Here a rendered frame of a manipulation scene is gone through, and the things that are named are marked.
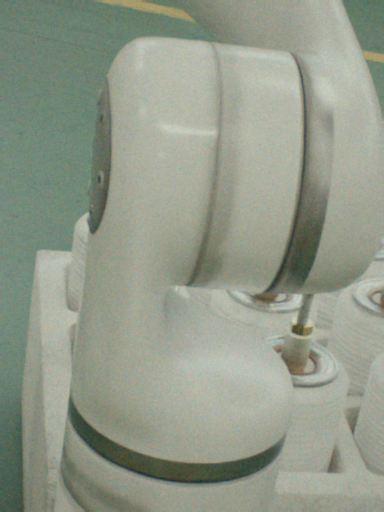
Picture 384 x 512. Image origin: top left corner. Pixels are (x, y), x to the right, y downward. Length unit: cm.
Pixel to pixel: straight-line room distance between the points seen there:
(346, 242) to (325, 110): 5
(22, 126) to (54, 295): 92
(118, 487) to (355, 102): 18
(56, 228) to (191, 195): 134
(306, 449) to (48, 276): 36
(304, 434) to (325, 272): 56
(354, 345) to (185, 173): 72
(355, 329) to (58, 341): 27
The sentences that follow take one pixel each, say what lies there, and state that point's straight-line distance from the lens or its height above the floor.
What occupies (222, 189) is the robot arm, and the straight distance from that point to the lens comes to 43.
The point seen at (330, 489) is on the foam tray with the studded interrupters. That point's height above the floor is 18.
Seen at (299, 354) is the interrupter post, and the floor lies 27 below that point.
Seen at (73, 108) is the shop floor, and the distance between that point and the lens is 221.
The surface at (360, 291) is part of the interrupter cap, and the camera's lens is 115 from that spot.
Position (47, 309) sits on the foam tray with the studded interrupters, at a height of 18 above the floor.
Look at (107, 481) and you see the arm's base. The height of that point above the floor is 46.
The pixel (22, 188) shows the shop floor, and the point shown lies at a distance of 187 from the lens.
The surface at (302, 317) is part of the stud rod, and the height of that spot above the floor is 30.
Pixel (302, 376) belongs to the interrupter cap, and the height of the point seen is 25.
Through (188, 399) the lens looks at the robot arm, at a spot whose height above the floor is 51.
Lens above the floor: 76
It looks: 26 degrees down
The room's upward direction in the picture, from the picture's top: 10 degrees clockwise
